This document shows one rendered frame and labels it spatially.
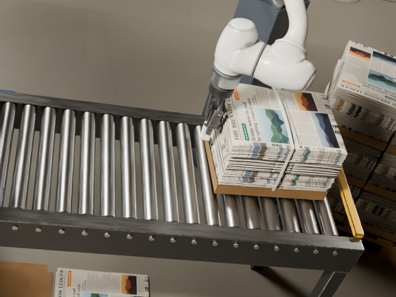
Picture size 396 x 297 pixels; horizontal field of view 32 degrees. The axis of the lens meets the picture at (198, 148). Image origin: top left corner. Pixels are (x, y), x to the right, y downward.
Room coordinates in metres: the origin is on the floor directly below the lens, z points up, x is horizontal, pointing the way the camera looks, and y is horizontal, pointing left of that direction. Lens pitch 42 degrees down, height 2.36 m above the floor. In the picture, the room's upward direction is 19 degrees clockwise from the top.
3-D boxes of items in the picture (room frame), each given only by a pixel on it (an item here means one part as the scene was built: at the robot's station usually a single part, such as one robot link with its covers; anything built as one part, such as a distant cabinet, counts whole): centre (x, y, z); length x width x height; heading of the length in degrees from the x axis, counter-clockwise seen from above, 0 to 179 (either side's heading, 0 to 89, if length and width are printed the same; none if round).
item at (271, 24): (2.56, -0.10, 0.50); 0.20 x 0.20 x 1.00; 55
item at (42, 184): (1.50, 0.44, 0.77); 0.47 x 0.05 x 0.05; 18
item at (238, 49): (1.69, -0.02, 1.27); 0.13 x 0.11 x 0.16; 82
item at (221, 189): (1.72, -0.12, 0.83); 0.29 x 0.16 x 0.04; 20
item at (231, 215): (1.67, -0.12, 0.77); 0.47 x 0.05 x 0.05; 18
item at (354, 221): (1.79, -0.51, 0.81); 0.43 x 0.03 x 0.02; 18
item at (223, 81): (1.69, -0.01, 1.16); 0.09 x 0.09 x 0.06
